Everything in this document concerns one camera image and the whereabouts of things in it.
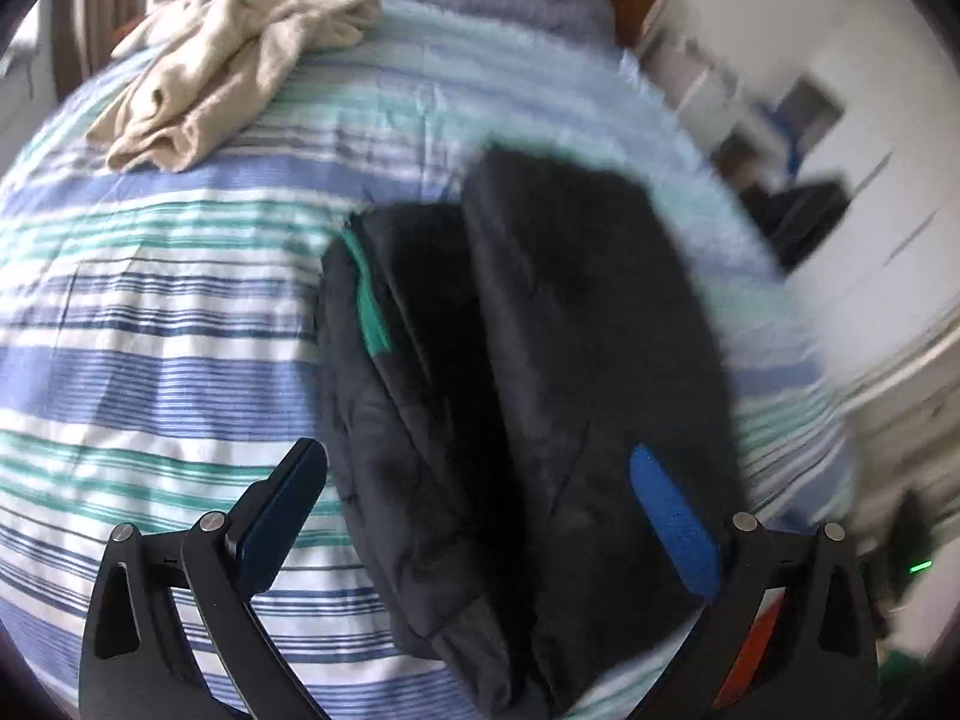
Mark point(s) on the beige sweater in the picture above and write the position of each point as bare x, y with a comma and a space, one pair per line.
225, 67

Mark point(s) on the dark furniture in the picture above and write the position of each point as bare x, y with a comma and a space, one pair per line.
802, 221

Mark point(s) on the black puffer jacket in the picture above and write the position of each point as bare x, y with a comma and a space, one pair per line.
540, 315

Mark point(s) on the blue checked pillow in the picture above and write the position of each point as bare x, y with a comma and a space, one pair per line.
487, 4

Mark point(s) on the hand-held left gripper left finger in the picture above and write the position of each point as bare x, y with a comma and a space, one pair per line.
281, 521

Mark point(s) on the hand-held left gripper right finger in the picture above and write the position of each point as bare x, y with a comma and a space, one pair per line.
671, 521

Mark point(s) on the bed with striped sheet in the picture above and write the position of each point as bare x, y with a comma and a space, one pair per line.
165, 315

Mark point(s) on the person's orange sweater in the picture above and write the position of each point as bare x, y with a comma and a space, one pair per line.
750, 641

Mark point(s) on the grey-brown curtain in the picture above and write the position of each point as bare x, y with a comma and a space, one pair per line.
82, 30

